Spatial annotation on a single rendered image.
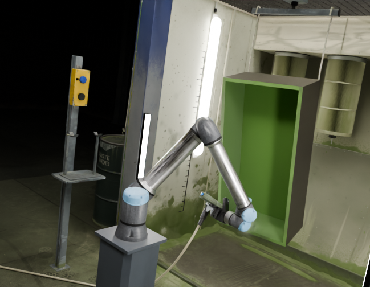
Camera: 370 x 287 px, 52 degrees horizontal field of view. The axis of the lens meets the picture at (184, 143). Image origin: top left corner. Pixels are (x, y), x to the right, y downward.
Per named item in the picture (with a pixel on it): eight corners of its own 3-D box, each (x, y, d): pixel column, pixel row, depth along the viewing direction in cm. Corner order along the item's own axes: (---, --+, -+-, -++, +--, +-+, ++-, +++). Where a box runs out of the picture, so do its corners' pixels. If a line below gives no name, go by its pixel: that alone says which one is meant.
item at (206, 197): (191, 220, 255) (207, 190, 259) (186, 217, 258) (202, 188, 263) (228, 242, 286) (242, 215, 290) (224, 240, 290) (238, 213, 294)
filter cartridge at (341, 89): (326, 146, 344) (344, 53, 329) (304, 139, 378) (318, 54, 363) (360, 148, 354) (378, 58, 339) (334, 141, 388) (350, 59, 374)
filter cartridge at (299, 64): (295, 132, 418) (309, 56, 402) (297, 137, 383) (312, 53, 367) (261, 127, 425) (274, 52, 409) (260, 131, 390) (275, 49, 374)
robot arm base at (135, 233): (129, 245, 211) (131, 228, 209) (108, 232, 223) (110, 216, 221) (153, 237, 225) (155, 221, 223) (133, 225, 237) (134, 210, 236)
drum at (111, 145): (85, 211, 417) (93, 132, 402) (134, 208, 446) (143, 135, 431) (101, 233, 368) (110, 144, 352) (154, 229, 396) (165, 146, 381)
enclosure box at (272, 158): (238, 205, 342) (245, 72, 303) (302, 226, 308) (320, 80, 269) (216, 221, 316) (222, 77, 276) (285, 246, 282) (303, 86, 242)
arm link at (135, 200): (118, 222, 214) (121, 193, 211) (121, 212, 231) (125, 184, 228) (145, 225, 215) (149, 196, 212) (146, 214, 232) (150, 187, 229)
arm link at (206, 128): (212, 117, 212) (261, 218, 224) (210, 114, 224) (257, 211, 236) (194, 126, 212) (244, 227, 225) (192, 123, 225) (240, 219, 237)
